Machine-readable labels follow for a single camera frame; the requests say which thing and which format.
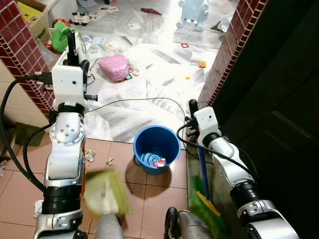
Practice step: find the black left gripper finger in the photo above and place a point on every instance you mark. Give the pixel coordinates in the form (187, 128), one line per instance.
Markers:
(72, 47)

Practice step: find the dark wooden door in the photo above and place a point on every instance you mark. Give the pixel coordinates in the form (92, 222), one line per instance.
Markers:
(279, 124)

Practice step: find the silver robot leg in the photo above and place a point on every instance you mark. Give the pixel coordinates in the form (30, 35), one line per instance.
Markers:
(109, 226)
(192, 226)

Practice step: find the dark red cloth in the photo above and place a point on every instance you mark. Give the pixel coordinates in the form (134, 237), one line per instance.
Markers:
(151, 11)

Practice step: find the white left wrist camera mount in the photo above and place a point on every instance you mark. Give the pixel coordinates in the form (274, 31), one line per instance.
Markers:
(69, 82)

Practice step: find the crumpled printed wrapper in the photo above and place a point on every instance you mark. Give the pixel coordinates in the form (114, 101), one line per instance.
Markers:
(89, 155)

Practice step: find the white card with green print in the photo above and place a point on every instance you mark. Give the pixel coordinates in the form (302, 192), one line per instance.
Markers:
(134, 26)

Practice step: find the blue plastic bucket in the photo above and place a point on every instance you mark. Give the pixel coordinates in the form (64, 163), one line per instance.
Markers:
(149, 137)

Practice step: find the purple picture card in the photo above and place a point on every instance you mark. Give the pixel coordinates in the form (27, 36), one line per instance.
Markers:
(86, 39)

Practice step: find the white toy car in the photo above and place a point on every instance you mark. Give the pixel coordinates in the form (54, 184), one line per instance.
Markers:
(81, 19)

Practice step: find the small orange toy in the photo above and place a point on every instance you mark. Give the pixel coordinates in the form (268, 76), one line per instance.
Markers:
(202, 64)

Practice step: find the red white wrapper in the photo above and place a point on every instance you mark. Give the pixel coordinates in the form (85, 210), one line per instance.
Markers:
(159, 162)

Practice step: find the brown cardboard box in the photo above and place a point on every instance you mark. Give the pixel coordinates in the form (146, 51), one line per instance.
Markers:
(40, 22)

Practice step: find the light blue plastic toy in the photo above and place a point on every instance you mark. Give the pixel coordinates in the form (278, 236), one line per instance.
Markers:
(193, 15)

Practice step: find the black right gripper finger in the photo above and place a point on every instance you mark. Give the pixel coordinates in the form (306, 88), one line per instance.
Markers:
(193, 108)

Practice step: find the pink dotted bag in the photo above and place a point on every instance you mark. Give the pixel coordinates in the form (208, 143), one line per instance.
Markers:
(114, 68)

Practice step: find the silver right robot leg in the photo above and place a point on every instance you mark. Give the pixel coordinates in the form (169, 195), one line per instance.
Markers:
(192, 226)

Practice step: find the green plastic toy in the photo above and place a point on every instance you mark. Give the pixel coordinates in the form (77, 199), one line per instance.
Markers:
(61, 37)

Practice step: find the silver left robot leg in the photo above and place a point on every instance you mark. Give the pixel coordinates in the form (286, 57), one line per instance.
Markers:
(109, 226)

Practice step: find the red square frame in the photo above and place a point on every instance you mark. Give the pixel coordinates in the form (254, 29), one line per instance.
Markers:
(181, 46)

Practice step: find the small paper scrap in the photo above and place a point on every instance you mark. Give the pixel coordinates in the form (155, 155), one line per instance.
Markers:
(110, 161)

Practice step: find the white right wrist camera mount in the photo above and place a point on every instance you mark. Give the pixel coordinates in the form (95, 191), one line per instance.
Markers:
(207, 122)

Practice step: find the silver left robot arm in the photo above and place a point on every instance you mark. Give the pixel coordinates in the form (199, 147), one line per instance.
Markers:
(64, 149)

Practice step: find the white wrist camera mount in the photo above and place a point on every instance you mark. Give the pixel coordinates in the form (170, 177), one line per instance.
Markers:
(69, 82)
(207, 122)

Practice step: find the crumpled white paper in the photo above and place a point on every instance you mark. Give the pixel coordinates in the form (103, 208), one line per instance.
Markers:
(39, 209)

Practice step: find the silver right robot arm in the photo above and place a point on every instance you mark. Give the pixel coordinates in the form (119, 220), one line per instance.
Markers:
(239, 174)

